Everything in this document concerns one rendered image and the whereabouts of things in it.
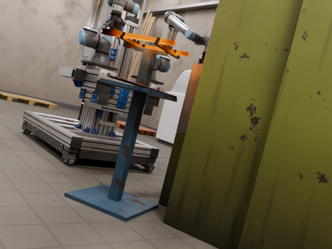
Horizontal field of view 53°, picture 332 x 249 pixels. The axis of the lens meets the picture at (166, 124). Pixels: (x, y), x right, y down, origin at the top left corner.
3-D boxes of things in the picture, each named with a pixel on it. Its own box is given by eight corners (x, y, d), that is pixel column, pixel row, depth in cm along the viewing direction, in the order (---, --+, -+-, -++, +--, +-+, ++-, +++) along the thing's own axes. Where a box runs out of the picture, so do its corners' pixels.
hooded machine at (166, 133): (151, 140, 593) (170, 66, 587) (177, 144, 631) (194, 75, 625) (178, 150, 537) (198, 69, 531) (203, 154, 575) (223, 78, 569)
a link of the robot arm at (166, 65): (149, 68, 313) (168, 11, 306) (160, 72, 324) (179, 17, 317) (158, 70, 305) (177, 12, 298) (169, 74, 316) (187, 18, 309)
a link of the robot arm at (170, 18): (162, 5, 297) (194, 29, 268) (171, 9, 305) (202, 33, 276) (156, 16, 300) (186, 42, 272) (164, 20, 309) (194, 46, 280)
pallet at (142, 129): (161, 138, 679) (163, 133, 678) (130, 132, 630) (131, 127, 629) (133, 127, 763) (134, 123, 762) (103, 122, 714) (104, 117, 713)
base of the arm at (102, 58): (87, 61, 274) (90, 49, 274) (103, 65, 284) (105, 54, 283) (95, 62, 262) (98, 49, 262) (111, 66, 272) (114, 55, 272)
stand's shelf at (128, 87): (99, 81, 178) (100, 77, 178) (134, 92, 215) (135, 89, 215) (148, 93, 166) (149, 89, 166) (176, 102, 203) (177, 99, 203)
